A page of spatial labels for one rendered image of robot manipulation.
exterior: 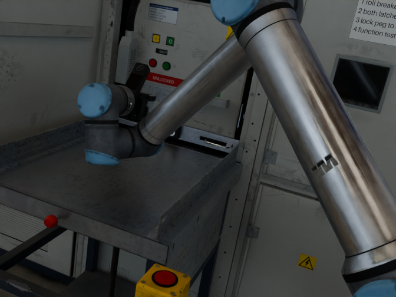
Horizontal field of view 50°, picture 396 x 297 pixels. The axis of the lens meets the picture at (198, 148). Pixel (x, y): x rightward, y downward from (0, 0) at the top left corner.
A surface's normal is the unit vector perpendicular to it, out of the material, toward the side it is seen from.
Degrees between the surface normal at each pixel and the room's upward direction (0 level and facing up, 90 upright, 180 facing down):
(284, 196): 90
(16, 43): 90
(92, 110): 75
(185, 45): 90
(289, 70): 70
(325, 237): 90
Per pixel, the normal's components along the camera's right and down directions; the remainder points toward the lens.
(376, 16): -0.35, 0.25
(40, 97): 0.86, 0.29
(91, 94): -0.32, 0.00
